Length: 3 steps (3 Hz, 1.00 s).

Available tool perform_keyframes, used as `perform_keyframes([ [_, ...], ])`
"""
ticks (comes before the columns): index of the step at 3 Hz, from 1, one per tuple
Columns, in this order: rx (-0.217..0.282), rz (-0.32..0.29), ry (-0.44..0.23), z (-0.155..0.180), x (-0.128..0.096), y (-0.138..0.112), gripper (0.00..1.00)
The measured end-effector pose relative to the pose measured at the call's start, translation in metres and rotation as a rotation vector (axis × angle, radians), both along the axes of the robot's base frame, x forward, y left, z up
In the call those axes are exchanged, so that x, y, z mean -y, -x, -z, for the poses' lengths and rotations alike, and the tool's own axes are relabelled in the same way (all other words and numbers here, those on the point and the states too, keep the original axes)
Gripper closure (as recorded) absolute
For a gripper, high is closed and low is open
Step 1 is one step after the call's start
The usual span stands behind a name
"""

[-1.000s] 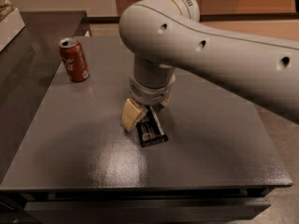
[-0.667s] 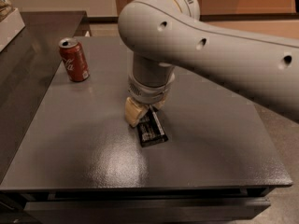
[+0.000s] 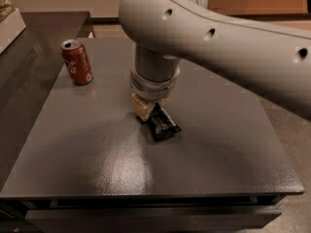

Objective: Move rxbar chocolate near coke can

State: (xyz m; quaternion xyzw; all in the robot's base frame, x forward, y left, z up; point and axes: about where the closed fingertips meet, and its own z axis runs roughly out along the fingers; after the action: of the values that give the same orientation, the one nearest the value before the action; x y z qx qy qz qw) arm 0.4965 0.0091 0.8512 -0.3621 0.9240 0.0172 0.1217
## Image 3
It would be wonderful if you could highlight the white box on counter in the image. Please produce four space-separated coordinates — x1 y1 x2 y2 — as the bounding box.
0 0 26 53

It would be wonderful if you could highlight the dark side counter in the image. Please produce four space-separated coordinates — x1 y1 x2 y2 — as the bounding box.
0 12 91 188

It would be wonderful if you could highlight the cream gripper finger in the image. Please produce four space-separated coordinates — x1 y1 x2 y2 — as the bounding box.
131 93 156 121
158 91 171 107

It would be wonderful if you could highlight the black rxbar chocolate wrapper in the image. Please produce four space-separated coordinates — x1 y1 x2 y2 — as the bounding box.
147 104 181 142

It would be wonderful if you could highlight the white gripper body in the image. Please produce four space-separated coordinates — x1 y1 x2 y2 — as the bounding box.
130 67 180 101

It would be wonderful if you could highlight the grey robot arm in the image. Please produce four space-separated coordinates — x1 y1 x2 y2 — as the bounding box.
119 0 311 119

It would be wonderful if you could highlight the red coke can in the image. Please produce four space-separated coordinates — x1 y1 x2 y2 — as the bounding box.
61 39 93 85

